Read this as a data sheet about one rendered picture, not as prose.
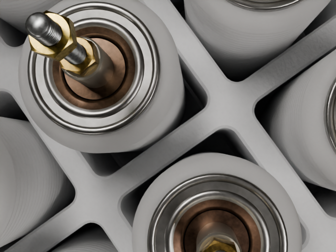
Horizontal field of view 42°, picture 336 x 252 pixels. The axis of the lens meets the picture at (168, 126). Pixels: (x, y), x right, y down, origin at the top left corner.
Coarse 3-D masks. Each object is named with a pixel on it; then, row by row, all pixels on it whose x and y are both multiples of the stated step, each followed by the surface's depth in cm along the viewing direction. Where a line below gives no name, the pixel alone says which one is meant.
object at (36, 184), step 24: (0, 120) 30; (24, 120) 37; (0, 144) 26; (24, 144) 29; (0, 168) 25; (24, 168) 27; (48, 168) 32; (0, 192) 25; (24, 192) 27; (48, 192) 32; (72, 192) 38; (0, 216) 25; (24, 216) 28; (48, 216) 35; (0, 240) 27
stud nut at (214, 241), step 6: (210, 240) 21; (216, 240) 20; (222, 240) 20; (228, 240) 21; (204, 246) 21; (210, 246) 20; (216, 246) 20; (222, 246) 20; (228, 246) 20; (234, 246) 20
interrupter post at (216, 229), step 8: (208, 224) 24; (216, 224) 23; (224, 224) 24; (200, 232) 23; (208, 232) 22; (216, 232) 21; (224, 232) 21; (232, 232) 23; (200, 240) 21; (208, 240) 21; (232, 240) 21; (200, 248) 21; (240, 248) 21
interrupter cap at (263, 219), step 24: (168, 192) 24; (192, 192) 24; (216, 192) 24; (240, 192) 24; (264, 192) 24; (168, 216) 24; (192, 216) 24; (216, 216) 24; (240, 216) 24; (264, 216) 24; (168, 240) 24; (192, 240) 24; (240, 240) 24; (264, 240) 24
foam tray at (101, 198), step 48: (144, 0) 32; (0, 48) 33; (192, 48) 32; (288, 48) 31; (0, 96) 34; (192, 96) 43; (240, 96) 31; (48, 144) 32; (192, 144) 31; (240, 144) 34; (96, 192) 32; (144, 192) 42; (288, 192) 31; (48, 240) 32
